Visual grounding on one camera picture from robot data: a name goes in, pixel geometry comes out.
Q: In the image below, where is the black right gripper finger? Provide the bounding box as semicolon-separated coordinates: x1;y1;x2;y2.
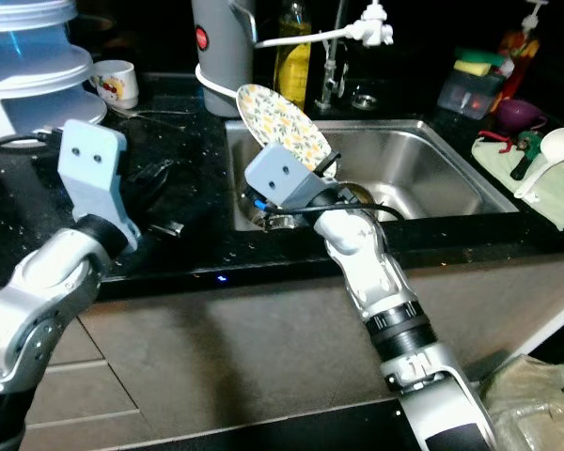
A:
310;148;344;186

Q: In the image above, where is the yellow floral print plate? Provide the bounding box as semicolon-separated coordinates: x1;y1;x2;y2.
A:
237;83;335;175

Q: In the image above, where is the steel pan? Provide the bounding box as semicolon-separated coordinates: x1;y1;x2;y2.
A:
252;205;306;232

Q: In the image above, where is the steel fork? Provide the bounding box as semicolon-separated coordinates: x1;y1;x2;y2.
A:
122;105;189;121

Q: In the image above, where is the small clear glass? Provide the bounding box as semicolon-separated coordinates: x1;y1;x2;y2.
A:
351;85;382;112

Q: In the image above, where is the chrome sink faucet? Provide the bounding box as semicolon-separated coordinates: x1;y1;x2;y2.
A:
315;0;349;114

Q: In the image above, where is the stainless steel sink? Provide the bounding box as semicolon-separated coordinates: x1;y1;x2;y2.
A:
223;119;521;233

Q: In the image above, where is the yellow cooking oil bottle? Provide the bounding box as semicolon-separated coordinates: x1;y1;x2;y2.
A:
273;0;313;109

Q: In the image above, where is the white printed mug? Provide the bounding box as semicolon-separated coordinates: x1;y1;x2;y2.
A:
91;59;139;109

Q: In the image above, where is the clear plastic sponge container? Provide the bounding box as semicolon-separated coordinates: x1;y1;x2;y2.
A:
437;66;507;120

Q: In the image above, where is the white tiered storage container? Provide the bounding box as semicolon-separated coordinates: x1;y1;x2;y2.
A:
0;0;109;147

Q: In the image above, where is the green yellow sponge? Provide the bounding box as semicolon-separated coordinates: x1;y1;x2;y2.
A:
454;49;507;78

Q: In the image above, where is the orange pump soap bottle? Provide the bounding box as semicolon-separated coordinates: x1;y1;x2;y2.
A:
498;0;551;100

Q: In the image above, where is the light green cloth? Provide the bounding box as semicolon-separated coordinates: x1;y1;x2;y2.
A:
470;134;564;231

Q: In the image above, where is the white plastic ladle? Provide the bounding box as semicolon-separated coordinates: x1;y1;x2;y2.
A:
512;127;564;203

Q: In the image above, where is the olive plastic sack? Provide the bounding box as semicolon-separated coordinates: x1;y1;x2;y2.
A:
475;352;564;451

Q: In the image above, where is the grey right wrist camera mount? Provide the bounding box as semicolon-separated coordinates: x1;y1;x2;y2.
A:
243;143;330;212

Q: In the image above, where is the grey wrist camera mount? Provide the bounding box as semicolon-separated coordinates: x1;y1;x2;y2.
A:
243;143;330;212
56;119;140;255

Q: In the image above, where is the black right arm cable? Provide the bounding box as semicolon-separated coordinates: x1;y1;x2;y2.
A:
249;193;405;226

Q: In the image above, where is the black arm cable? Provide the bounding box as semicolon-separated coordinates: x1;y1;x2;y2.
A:
249;193;405;226
0;132;62;151

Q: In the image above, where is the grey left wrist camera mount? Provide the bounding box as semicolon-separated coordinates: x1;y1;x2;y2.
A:
56;119;140;255

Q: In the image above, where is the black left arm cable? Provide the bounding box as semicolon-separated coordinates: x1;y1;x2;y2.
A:
0;132;62;151

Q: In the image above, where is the red handled utensil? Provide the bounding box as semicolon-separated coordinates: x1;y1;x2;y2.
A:
475;130;518;149

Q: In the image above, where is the green handled kitchen tool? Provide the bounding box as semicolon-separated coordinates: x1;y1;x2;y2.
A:
512;130;544;181

